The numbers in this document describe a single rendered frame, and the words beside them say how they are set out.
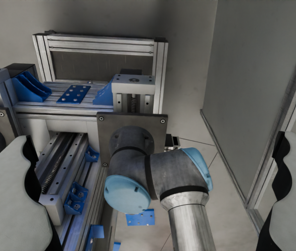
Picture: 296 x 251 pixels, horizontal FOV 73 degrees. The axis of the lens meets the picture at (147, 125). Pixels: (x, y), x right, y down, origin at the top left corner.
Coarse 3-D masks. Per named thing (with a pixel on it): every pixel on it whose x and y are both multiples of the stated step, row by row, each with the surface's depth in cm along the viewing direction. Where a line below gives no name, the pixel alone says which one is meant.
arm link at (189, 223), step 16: (160, 160) 49; (176, 160) 48; (192, 160) 47; (160, 176) 47; (176, 176) 46; (192, 176) 46; (208, 176) 46; (160, 192) 47; (176, 192) 44; (192, 192) 43; (176, 208) 43; (192, 208) 42; (176, 224) 42; (192, 224) 40; (208, 224) 42; (176, 240) 40; (192, 240) 39; (208, 240) 39
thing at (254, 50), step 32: (224, 0) 119; (256, 0) 84; (288, 0) 65; (224, 32) 119; (256, 32) 84; (288, 32) 65; (224, 64) 120; (256, 64) 85; (288, 64) 66; (224, 96) 121; (256, 96) 85; (224, 128) 122; (256, 128) 86; (256, 160) 86
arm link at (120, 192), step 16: (112, 160) 55; (128, 160) 52; (144, 160) 50; (112, 176) 49; (128, 176) 48; (144, 176) 48; (112, 192) 47; (128, 192) 46; (144, 192) 46; (128, 208) 50; (144, 208) 49
